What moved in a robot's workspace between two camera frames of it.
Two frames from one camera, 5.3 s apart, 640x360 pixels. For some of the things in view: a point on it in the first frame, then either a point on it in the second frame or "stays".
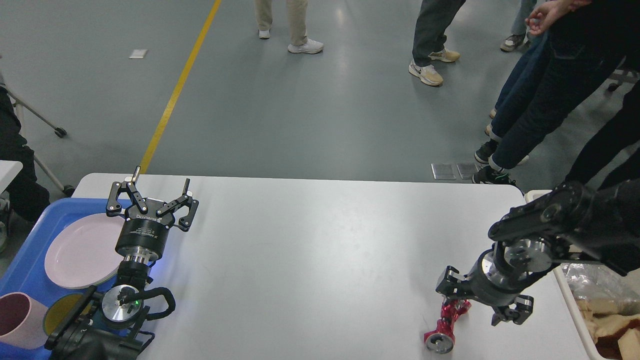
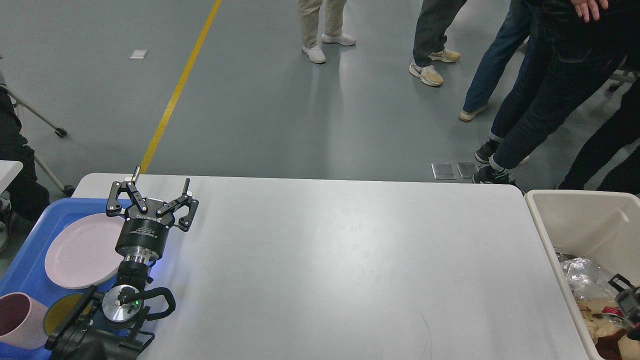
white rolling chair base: x=68 y=190 stays
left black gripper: x=143 y=235 stays
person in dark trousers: x=434 y=17 stays
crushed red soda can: x=441 y=340 to x=609 y=312
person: x=26 y=199 stays
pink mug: x=23 y=321 stays
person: x=297 y=10 to x=309 y=11
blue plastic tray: x=25 y=271 stays
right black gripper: x=492 y=280 to x=628 y=301
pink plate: x=86 y=252 stays
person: x=517 y=86 to x=493 y=59
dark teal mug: x=59 y=308 stays
